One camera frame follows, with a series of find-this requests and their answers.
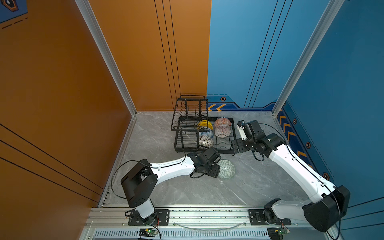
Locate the pink striped bowl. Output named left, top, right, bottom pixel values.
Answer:
left=215, top=125, right=232, bottom=138

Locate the brown patterned bowl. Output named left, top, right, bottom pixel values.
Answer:
left=199, top=136, right=214, bottom=148

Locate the yellow bowl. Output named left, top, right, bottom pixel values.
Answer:
left=197, top=120, right=213, bottom=130

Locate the orange patterned bowl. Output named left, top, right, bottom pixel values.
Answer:
left=215, top=117, right=232, bottom=129

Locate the blue floral bowl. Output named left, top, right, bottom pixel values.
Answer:
left=199, top=129, right=214, bottom=138

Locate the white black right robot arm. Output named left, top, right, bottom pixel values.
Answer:
left=232, top=121, right=351, bottom=233

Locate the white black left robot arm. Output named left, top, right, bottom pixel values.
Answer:
left=121, top=147, right=221, bottom=220

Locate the left green circuit board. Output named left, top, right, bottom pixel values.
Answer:
left=138, top=228, right=160, bottom=240

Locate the green circuit board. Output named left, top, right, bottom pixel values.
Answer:
left=267, top=228, right=291, bottom=240
left=138, top=228, right=160, bottom=240

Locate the right green circuit board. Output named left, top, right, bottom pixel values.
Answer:
left=267, top=228, right=291, bottom=240

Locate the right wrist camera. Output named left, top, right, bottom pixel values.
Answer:
left=237, top=121, right=247, bottom=140

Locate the black wire dish rack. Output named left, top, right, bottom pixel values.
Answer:
left=171, top=95, right=236, bottom=156

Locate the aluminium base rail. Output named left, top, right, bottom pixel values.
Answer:
left=79, top=206, right=343, bottom=240

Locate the aluminium right corner post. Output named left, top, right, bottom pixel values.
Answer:
left=272, top=0, right=345, bottom=117

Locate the aluminium corner post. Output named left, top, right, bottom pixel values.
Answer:
left=272, top=0, right=345, bottom=117
left=75, top=0, right=137, bottom=117

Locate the aluminium left corner post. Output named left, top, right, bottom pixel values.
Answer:
left=75, top=0, right=137, bottom=117

